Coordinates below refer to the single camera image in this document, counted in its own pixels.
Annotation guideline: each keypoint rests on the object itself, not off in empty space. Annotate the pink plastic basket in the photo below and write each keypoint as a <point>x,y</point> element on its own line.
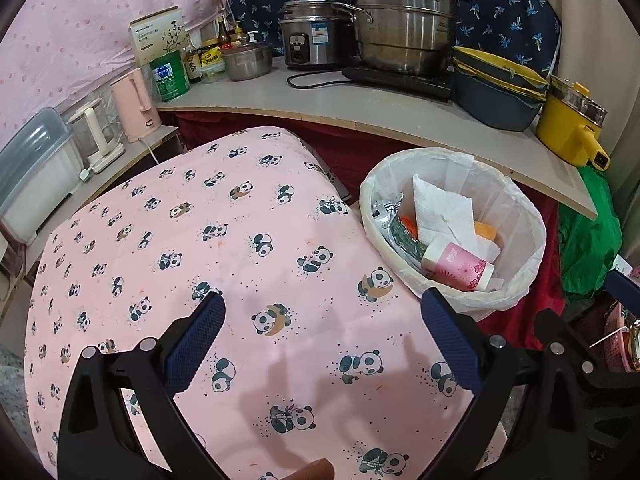
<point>620,345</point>

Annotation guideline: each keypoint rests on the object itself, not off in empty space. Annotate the green plastic bag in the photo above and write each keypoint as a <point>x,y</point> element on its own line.
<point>590,240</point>

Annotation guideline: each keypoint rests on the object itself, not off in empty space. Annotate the yellow waffle cloth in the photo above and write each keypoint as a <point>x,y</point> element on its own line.
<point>485,231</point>

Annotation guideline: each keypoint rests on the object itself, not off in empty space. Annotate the yellow electric pot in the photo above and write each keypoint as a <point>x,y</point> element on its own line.
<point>565,130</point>

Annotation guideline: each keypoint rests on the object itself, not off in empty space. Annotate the blue plastic basin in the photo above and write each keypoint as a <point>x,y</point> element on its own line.
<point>495,110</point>

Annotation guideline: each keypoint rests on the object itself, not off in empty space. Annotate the yellow plastic basin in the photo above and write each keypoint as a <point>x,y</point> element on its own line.
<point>500,67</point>

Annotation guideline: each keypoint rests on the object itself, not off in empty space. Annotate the large steel steamer pot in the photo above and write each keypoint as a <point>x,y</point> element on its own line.
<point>410,30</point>

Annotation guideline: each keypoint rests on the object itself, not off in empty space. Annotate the white power plug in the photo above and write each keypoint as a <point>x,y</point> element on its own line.
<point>85,175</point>

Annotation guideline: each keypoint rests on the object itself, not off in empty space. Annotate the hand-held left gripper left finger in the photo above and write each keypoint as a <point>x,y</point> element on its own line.
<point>197,345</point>

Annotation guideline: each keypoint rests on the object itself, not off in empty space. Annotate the steel rice cooker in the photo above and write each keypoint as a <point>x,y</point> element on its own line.
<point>315,35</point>

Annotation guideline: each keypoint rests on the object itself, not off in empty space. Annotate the clear food container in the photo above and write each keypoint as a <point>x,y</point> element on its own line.
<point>215,76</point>

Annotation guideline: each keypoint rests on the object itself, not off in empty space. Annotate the dark sauce bottle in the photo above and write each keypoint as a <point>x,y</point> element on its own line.
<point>223,32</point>

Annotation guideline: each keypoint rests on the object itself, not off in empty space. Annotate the black induction cooker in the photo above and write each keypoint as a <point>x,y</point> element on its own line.
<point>400,82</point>

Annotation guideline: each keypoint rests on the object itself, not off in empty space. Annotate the white glass kettle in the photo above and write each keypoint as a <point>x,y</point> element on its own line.
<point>95,135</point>

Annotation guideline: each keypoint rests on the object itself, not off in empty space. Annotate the pink electric kettle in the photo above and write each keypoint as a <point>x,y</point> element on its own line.
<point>135,105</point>

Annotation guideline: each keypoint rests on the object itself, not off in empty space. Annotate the blue patterned cloth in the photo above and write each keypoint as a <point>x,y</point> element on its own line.
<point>505,10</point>

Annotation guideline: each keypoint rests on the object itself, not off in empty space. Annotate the yellow label jar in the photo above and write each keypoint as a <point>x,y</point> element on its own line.
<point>210,55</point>

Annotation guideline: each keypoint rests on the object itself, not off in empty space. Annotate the silver foil wrapper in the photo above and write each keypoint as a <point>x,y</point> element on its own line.
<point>385,212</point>

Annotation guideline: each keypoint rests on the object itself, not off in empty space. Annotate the grey counter board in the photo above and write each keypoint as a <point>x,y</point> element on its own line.
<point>350,105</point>

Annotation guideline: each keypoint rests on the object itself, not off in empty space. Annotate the pink paper cup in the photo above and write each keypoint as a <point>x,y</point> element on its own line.
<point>457,267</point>

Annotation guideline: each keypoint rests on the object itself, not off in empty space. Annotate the amber sauce bottle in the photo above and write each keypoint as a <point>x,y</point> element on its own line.
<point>236,35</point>

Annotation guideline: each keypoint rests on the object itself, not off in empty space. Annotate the white cardboard box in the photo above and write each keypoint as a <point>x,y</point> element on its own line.
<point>157,35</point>

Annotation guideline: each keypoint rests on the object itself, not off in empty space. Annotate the bin with white liner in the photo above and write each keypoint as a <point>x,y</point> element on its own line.
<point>520,210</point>

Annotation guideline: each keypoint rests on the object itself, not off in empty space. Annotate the beige curtain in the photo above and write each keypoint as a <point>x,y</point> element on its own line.
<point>590,20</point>

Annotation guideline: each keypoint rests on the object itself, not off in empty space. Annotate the white dish box clear lid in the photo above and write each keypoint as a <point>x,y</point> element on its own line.
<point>35,180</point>

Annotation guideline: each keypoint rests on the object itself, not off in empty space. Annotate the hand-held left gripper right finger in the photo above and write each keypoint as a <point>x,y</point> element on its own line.
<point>450,340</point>

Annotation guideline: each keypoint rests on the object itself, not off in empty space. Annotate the dark glass bottle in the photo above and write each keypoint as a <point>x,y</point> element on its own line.
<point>192,62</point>

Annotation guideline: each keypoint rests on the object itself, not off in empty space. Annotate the white pump bottle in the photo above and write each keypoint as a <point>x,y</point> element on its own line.
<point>254,38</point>

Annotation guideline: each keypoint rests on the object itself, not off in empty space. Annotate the small steel pot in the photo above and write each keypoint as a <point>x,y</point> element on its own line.
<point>247,62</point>

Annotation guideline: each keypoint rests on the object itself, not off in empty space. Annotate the person's left hand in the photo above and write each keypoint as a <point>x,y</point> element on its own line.
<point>312,471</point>

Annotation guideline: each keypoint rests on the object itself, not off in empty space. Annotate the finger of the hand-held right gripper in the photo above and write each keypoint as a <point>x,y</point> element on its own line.
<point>622,285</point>
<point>549,327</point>

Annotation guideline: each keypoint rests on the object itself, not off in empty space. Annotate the white paper towel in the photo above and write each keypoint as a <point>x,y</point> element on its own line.
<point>445,210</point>

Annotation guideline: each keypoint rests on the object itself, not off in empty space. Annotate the green tin can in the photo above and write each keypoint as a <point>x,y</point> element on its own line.
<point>170,77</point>

